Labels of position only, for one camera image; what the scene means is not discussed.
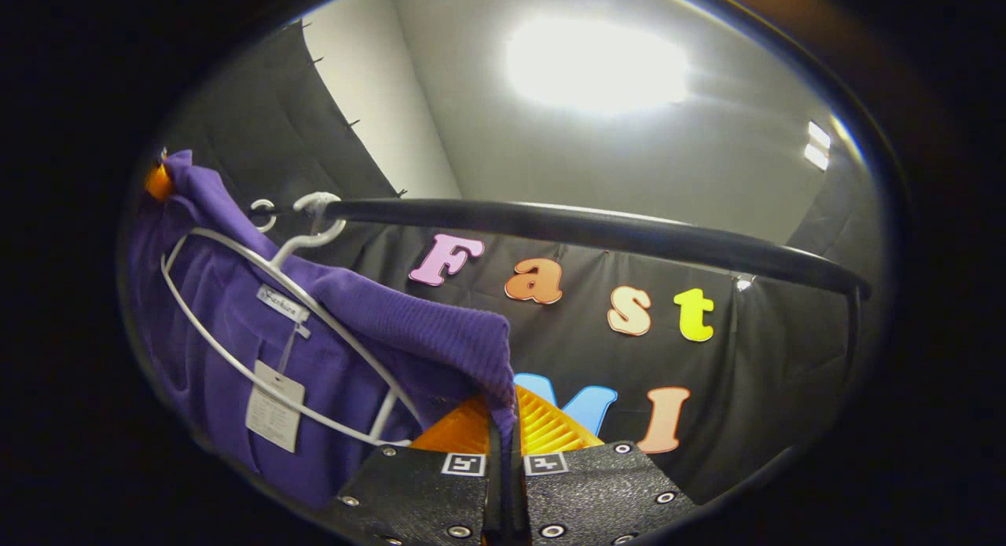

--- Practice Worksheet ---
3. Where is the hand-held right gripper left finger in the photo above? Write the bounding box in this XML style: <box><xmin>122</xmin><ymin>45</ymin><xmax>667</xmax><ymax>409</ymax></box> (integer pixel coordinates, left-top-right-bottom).
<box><xmin>318</xmin><ymin>395</ymin><xmax>504</xmax><ymax>546</ymax></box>

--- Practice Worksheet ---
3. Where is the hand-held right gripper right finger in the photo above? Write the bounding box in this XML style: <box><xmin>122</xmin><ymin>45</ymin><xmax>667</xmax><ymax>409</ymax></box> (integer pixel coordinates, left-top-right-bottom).
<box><xmin>511</xmin><ymin>385</ymin><xmax>700</xmax><ymax>546</ymax></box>

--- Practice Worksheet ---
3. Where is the purple jacket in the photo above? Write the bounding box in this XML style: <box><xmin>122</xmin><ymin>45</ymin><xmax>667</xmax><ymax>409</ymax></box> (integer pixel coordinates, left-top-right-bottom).
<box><xmin>130</xmin><ymin>149</ymin><xmax>520</xmax><ymax>511</ymax></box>

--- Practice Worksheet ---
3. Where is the black clothes rack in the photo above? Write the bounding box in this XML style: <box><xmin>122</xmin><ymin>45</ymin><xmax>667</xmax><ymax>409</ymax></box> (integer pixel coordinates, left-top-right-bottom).
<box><xmin>259</xmin><ymin>198</ymin><xmax>873</xmax><ymax>429</ymax></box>

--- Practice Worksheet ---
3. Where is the paper garment tag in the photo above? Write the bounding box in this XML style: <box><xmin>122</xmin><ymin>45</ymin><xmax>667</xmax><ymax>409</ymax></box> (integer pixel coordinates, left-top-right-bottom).
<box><xmin>245</xmin><ymin>361</ymin><xmax>306</xmax><ymax>454</ymax></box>

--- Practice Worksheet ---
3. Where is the black backdrop cloth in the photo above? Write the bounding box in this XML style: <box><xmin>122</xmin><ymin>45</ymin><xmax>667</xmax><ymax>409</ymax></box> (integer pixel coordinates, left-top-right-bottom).
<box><xmin>153</xmin><ymin>20</ymin><xmax>889</xmax><ymax>504</ymax></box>

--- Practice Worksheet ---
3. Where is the double ceiling light panel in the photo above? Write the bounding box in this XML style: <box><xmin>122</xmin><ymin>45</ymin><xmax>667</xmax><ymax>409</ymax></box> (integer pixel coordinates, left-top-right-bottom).
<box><xmin>803</xmin><ymin>120</ymin><xmax>832</xmax><ymax>171</ymax></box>

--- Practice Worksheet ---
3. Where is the large ceiling light panel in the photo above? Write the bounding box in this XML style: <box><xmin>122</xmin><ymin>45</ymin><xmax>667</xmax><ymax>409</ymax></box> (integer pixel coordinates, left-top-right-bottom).
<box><xmin>507</xmin><ymin>20</ymin><xmax>692</xmax><ymax>115</ymax></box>

